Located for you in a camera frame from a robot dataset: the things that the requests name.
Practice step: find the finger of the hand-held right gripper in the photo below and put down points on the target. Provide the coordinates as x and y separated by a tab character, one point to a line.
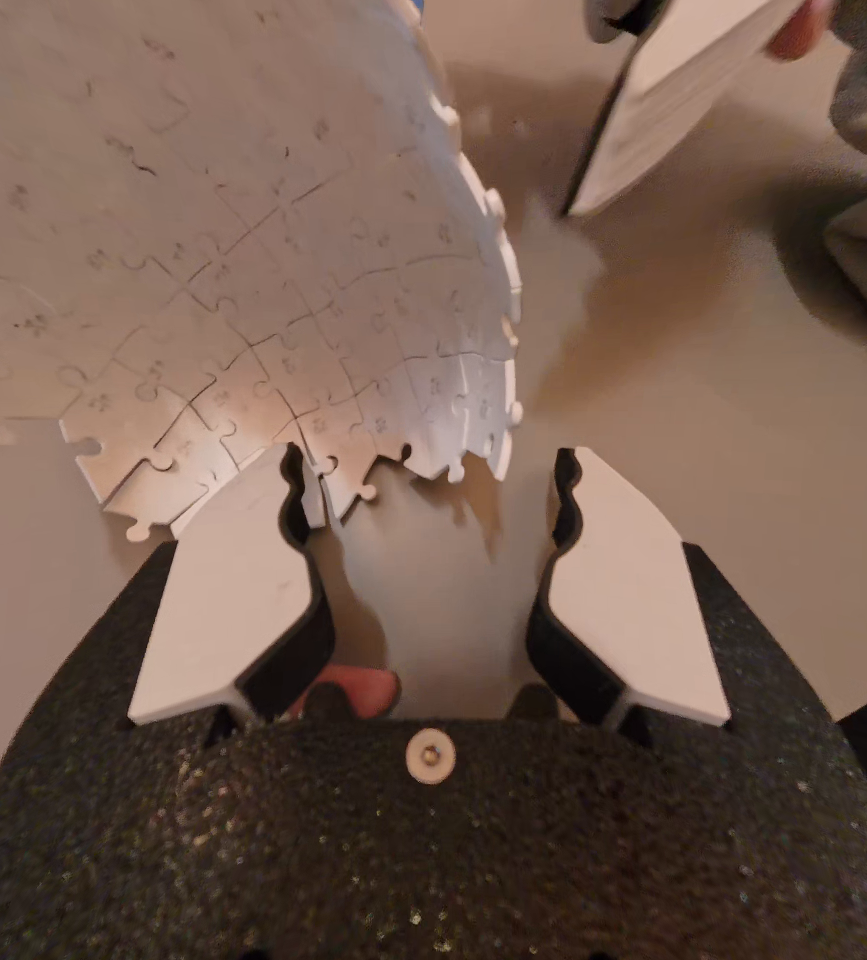
681	97

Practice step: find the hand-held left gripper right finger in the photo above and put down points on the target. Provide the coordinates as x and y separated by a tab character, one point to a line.
628	600

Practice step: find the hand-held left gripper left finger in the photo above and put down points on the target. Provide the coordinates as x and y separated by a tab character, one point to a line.
216	600

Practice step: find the white puzzle ball shell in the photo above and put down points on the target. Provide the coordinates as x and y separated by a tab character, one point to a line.
216	225

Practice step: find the person's right hand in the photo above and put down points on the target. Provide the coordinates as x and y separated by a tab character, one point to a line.
801	34

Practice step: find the person's left hand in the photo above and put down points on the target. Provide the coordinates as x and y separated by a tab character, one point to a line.
370	686

